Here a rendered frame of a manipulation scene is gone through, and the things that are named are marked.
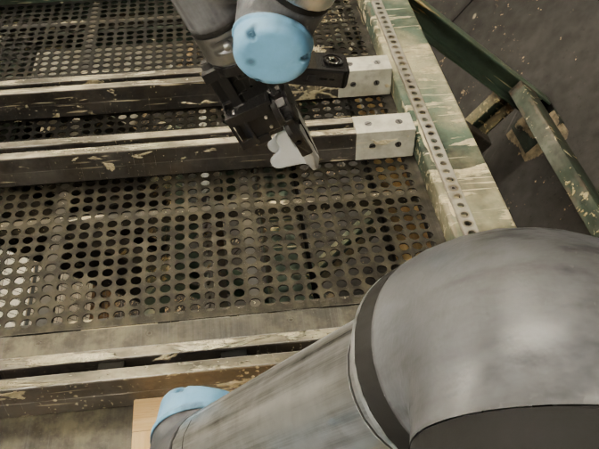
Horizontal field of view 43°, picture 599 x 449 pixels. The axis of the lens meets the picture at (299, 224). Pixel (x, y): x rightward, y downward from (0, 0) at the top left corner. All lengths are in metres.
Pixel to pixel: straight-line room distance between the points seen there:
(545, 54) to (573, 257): 2.73
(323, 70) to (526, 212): 1.76
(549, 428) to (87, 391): 1.02
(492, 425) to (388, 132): 1.38
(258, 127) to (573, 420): 0.79
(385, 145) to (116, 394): 0.76
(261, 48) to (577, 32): 2.29
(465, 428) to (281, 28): 0.53
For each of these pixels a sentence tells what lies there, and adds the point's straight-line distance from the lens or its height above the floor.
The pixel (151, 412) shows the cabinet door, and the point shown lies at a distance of 1.19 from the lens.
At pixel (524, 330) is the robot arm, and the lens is 0.23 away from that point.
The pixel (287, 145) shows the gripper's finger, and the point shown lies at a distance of 1.00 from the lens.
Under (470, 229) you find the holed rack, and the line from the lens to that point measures 1.41.
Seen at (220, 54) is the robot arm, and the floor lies 1.53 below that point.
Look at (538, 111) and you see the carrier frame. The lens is 2.55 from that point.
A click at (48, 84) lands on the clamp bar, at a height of 1.53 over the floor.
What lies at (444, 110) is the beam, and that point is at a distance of 1.71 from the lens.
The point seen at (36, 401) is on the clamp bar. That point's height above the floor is 1.45.
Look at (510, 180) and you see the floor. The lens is 2.75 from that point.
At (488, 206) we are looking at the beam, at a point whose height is 0.85.
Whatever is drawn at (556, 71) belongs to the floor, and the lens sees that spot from 2.89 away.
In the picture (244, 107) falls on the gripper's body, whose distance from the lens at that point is 0.96.
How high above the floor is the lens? 1.81
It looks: 29 degrees down
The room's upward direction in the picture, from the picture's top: 63 degrees counter-clockwise
